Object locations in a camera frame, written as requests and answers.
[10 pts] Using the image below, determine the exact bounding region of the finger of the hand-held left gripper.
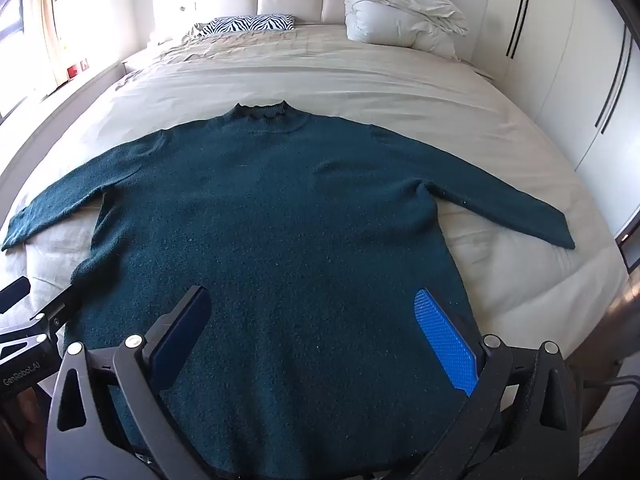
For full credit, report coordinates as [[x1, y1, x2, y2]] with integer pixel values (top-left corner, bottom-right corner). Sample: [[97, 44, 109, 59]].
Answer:
[[30, 285, 83, 343], [0, 277, 31, 314]]

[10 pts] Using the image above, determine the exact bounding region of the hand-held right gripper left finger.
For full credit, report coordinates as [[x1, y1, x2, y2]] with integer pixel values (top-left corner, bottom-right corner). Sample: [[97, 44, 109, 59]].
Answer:
[[45, 285, 213, 480]]

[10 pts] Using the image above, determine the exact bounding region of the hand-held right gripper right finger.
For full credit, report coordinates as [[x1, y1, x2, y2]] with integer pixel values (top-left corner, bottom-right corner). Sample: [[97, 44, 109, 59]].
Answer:
[[410, 287, 596, 480]]

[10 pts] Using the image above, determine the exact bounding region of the dark teal knit sweater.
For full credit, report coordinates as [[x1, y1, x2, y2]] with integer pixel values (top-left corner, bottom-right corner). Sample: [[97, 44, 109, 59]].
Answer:
[[1, 101, 576, 480]]

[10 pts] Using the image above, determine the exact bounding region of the bed with beige cover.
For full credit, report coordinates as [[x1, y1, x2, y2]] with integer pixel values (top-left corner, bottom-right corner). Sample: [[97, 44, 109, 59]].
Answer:
[[0, 22, 632, 461]]

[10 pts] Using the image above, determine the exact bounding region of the sheer beige curtain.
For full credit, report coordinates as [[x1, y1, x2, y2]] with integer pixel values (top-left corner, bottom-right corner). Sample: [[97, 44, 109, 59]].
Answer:
[[20, 0, 68, 93]]

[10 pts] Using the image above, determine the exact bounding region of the white wardrobe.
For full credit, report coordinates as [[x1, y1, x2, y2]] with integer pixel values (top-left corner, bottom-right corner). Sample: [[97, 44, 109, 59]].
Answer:
[[467, 0, 640, 246]]

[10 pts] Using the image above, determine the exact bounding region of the zebra print pillow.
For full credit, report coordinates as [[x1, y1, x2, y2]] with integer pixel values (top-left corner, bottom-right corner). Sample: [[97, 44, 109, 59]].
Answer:
[[196, 13, 296, 38]]

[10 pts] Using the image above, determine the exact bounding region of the folded white duvet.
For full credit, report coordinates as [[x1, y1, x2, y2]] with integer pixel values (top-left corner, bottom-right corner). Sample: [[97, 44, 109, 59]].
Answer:
[[344, 0, 470, 58]]

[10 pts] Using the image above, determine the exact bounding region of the black wardrobe handle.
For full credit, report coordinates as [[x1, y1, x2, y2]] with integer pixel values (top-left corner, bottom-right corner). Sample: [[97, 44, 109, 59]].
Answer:
[[510, 0, 534, 59], [594, 25, 627, 127], [505, 0, 529, 57], [601, 40, 634, 135]]

